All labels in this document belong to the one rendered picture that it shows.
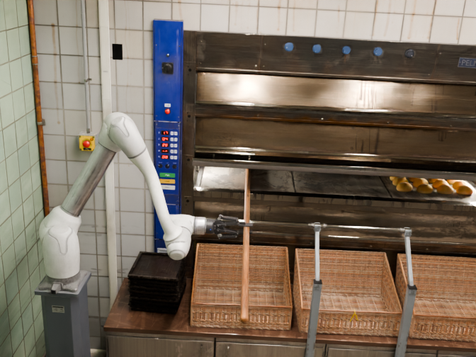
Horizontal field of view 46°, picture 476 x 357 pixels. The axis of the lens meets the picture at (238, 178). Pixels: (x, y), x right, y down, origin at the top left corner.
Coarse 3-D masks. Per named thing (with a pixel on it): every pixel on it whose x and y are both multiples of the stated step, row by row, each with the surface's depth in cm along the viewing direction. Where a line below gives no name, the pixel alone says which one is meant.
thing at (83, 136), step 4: (80, 132) 321; (84, 132) 321; (92, 132) 322; (96, 132) 323; (80, 136) 318; (84, 136) 318; (88, 136) 318; (92, 136) 318; (96, 136) 321; (80, 140) 319; (84, 140) 319; (88, 140) 319; (96, 140) 321; (80, 144) 320; (92, 144) 320; (96, 144) 321; (80, 148) 321; (84, 148) 321; (88, 148) 321; (92, 148) 321
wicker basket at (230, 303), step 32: (224, 256) 344; (256, 256) 344; (192, 288) 313; (224, 288) 345; (256, 288) 346; (288, 288) 318; (192, 320) 308; (224, 320) 308; (256, 320) 308; (288, 320) 313
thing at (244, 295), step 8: (248, 176) 353; (248, 184) 341; (248, 192) 329; (248, 200) 317; (248, 208) 307; (248, 216) 298; (248, 232) 280; (248, 240) 273; (248, 248) 265; (248, 256) 258; (248, 264) 251; (248, 272) 245; (248, 280) 239; (248, 288) 233; (248, 296) 228; (248, 304) 223; (248, 312) 218
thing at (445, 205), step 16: (208, 192) 336; (224, 192) 336; (240, 192) 336; (256, 192) 338; (272, 192) 339; (288, 192) 340; (416, 208) 336; (432, 208) 335; (448, 208) 335; (464, 208) 335
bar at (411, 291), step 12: (312, 228) 301; (324, 228) 301; (336, 228) 300; (348, 228) 300; (360, 228) 300; (372, 228) 300; (384, 228) 300; (396, 228) 300; (408, 228) 301; (408, 240) 299; (408, 252) 296; (408, 264) 294; (408, 276) 292; (312, 288) 291; (408, 288) 288; (312, 300) 290; (408, 300) 289; (312, 312) 293; (408, 312) 291; (312, 324) 295; (408, 324) 294; (312, 336) 298; (312, 348) 301; (396, 348) 303
